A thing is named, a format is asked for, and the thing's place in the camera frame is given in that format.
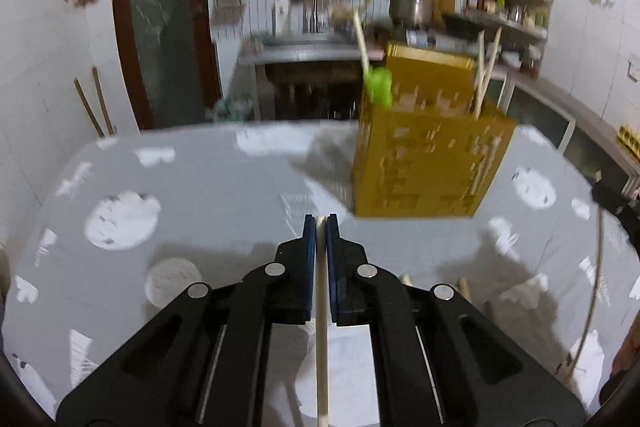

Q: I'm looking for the steel corner shelf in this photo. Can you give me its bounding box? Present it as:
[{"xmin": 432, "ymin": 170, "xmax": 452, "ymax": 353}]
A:
[{"xmin": 462, "ymin": 0, "xmax": 556, "ymax": 41}]

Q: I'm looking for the yellow slotted cutlery holder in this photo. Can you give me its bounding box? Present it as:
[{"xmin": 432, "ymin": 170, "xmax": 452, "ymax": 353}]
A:
[{"xmin": 351, "ymin": 41, "xmax": 519, "ymax": 219}]

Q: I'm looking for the steel cooking pot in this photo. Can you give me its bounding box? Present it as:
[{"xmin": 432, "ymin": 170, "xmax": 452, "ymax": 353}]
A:
[{"xmin": 388, "ymin": 0, "xmax": 434, "ymax": 26}]

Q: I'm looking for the thin wooden stick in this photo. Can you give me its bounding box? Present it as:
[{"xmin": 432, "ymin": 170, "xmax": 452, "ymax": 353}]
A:
[
  {"xmin": 91, "ymin": 66, "xmax": 117, "ymax": 136},
  {"xmin": 73, "ymin": 78, "xmax": 107, "ymax": 138}
]

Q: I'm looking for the yellow egg carton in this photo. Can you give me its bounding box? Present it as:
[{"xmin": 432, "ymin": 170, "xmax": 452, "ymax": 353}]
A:
[{"xmin": 617, "ymin": 124, "xmax": 640, "ymax": 156}]

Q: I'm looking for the green handled kitchen tool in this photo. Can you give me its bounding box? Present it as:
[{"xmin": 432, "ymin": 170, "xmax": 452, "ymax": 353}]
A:
[{"xmin": 363, "ymin": 66, "xmax": 394, "ymax": 108}]

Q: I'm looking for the kitchen counter with glass cabinets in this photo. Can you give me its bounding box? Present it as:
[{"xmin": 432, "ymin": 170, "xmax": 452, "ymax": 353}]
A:
[{"xmin": 492, "ymin": 69, "xmax": 640, "ymax": 194}]

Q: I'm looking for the steel sink counter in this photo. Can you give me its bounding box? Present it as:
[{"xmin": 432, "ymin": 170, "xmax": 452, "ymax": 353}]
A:
[{"xmin": 237, "ymin": 37, "xmax": 387, "ymax": 120}]

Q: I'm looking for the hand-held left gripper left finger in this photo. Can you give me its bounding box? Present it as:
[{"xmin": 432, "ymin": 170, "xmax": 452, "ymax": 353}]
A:
[{"xmin": 55, "ymin": 214, "xmax": 317, "ymax": 427}]

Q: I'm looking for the brown frosted glass door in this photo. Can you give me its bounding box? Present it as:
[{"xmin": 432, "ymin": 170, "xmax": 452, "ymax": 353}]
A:
[{"xmin": 112, "ymin": 0, "xmax": 224, "ymax": 130}]

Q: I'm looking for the row of condiment bottles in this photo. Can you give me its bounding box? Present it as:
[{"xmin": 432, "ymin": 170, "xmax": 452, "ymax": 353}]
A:
[{"xmin": 465, "ymin": 0, "xmax": 549, "ymax": 29}]

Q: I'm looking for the grey printed tablecloth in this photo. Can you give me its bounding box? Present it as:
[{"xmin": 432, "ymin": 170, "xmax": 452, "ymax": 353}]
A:
[{"xmin": 0, "ymin": 119, "xmax": 640, "ymax": 427}]

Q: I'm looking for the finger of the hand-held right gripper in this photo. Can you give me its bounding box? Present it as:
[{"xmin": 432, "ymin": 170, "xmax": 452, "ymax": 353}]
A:
[{"xmin": 590, "ymin": 183, "xmax": 640, "ymax": 259}]

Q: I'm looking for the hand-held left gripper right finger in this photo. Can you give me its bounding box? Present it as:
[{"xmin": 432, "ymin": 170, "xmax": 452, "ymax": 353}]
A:
[{"xmin": 325, "ymin": 214, "xmax": 587, "ymax": 427}]

